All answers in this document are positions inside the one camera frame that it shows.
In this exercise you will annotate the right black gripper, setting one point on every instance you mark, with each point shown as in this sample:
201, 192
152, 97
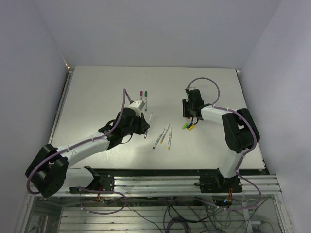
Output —
185, 114

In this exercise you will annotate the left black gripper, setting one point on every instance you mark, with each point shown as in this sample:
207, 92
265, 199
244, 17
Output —
143, 125

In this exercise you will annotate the red pen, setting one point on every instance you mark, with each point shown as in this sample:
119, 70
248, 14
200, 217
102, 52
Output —
149, 122

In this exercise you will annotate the green capped pen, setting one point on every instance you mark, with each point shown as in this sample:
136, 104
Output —
145, 100

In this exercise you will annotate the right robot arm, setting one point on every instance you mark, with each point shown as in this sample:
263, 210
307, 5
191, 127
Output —
240, 131

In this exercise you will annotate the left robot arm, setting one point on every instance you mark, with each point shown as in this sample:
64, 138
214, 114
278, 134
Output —
48, 172

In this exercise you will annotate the dark blue pen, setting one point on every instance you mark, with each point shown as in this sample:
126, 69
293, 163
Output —
158, 139

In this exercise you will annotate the yellow pen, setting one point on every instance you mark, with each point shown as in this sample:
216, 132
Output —
170, 139

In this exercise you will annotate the orange pen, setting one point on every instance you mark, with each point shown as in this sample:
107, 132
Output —
164, 134

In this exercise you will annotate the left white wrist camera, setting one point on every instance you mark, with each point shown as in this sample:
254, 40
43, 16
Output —
137, 106

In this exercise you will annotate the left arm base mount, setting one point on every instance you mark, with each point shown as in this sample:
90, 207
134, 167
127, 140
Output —
87, 180

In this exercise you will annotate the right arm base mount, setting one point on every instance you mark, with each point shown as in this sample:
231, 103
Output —
218, 184

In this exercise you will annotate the aluminium frame rail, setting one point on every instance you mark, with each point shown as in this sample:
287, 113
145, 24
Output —
189, 186

